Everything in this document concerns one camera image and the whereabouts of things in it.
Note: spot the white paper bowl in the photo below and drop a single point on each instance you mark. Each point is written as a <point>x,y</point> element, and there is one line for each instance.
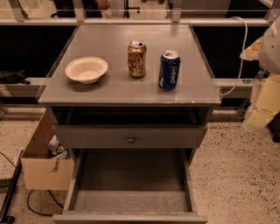
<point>86,70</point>

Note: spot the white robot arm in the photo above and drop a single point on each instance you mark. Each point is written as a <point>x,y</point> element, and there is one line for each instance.
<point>266,50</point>

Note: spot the closed grey upper drawer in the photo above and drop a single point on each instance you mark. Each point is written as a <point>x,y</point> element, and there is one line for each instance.
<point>110,137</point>

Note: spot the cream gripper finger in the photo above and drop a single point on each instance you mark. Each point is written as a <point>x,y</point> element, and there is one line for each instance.
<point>265,103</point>

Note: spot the metal rail frame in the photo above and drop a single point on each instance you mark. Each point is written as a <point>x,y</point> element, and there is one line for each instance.
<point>45,46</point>

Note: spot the grey drawer cabinet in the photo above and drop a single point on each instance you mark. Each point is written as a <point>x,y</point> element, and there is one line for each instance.
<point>133,114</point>

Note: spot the cardboard box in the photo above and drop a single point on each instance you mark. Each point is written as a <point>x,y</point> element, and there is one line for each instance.
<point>41,171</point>

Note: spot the white items in box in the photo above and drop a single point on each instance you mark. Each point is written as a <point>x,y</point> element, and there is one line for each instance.
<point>57,151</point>

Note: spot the black bar on floor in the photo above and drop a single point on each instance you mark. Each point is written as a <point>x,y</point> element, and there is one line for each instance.
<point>10,184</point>

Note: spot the open grey middle drawer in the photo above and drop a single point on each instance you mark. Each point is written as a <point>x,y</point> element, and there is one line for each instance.
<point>130,187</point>

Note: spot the round metal drawer knob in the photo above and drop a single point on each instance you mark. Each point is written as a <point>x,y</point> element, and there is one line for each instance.
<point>131,139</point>

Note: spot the metal diagonal strut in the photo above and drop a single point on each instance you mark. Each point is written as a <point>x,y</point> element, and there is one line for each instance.
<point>247,105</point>

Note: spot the black object on rail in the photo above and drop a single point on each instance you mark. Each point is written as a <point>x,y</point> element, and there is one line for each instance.
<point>13,77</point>

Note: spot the gold soda can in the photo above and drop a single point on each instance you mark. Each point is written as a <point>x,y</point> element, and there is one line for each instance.
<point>137,58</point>

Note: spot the blue pepsi can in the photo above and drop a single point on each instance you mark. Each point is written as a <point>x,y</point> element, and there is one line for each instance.
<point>169,70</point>

